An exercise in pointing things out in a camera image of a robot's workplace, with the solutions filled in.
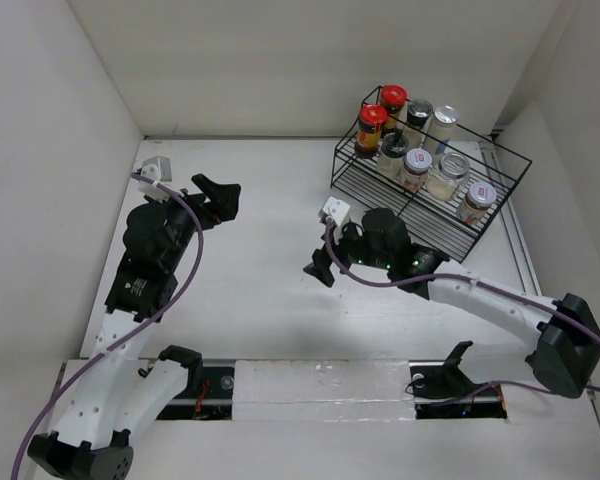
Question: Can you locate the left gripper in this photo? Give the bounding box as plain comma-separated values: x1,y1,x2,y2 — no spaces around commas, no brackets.
147,174,240,271

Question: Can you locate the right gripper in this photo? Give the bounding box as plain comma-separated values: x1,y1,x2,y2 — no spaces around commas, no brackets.
304,217,393,285

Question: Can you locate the black knob grinder bottle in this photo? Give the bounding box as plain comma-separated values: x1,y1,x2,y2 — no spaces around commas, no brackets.
376,129,409,180

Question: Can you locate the white lid spice jar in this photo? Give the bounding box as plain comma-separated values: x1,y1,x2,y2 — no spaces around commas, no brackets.
456,181,497,225
400,148,433,192

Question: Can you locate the red lid sauce bottle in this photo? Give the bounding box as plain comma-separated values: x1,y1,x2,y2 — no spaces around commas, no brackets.
379,84,408,136
354,104,388,158

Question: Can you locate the silver lid glass jar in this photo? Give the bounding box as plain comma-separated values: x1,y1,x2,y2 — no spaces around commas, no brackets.
425,152,470,202

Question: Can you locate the black cap grinder bottle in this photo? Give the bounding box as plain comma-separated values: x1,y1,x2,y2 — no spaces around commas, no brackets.
403,99,433,149

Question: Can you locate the silver lid blue label bottle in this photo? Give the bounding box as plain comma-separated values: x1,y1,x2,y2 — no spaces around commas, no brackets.
422,105,459,163

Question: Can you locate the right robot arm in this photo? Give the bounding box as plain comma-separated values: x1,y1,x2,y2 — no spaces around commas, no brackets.
304,197,600,398

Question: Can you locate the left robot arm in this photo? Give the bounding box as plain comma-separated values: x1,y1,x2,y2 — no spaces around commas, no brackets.
25,173,241,479

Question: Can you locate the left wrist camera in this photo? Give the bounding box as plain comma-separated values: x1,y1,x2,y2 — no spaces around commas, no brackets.
132,156,172,201

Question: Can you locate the black wire rack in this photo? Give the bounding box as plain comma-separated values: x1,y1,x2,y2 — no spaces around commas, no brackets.
329,84,533,264

